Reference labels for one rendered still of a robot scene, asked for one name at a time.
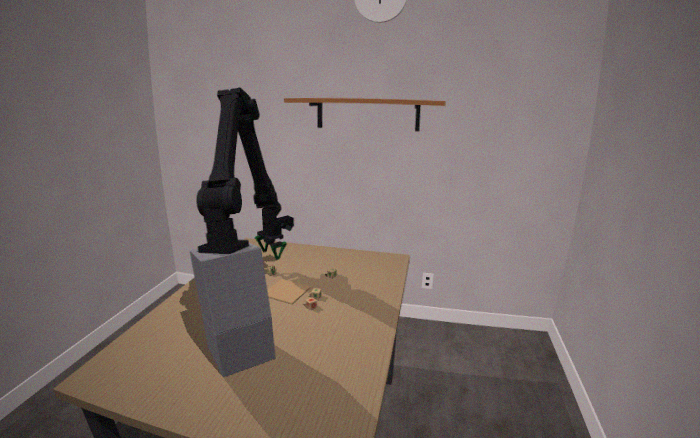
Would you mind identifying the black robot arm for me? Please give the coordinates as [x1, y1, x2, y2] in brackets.
[197, 87, 294, 254]

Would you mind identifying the tan flat mat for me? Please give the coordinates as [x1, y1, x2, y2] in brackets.
[267, 279, 311, 304]

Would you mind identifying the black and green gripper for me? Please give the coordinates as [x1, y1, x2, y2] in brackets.
[255, 221, 287, 260]

